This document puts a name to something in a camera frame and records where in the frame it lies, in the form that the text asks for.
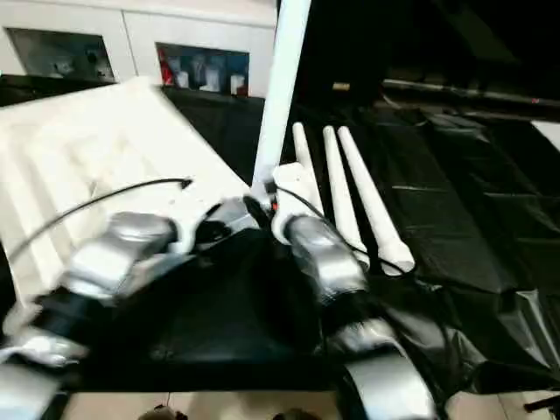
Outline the white plastic table leg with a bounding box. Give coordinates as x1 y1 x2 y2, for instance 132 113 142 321
251 0 312 200
291 122 326 218
337 125 416 276
322 125 370 265

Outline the white plastic table top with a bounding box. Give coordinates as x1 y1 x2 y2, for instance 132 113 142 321
0 77 265 300

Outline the black plastic mat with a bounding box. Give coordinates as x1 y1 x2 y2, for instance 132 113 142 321
0 74 560 395

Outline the small red bottle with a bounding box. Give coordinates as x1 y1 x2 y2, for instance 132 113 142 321
157 48 173 87

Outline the white glass-door cabinet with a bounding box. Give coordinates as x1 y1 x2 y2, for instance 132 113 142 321
0 0 281 97

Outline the black low bench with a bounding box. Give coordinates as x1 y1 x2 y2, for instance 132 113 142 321
382 77 560 111

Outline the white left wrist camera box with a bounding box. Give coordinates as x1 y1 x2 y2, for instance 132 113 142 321
171 194 263 255

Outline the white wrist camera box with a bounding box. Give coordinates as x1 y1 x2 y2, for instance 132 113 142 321
171 194 263 255
269 162 316 246

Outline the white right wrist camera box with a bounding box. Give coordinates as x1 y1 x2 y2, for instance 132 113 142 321
269 162 316 246

